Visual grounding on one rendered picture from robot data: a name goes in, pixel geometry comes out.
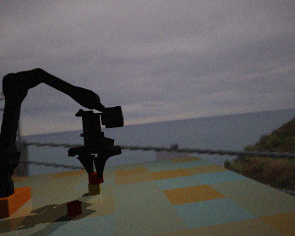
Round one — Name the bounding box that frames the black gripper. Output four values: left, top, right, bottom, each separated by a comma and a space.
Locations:
68, 129, 121, 178

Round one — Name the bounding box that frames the yellow cube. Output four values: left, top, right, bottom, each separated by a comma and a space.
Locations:
88, 184, 101, 195

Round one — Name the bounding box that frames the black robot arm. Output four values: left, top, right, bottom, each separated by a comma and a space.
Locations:
0, 68, 124, 198

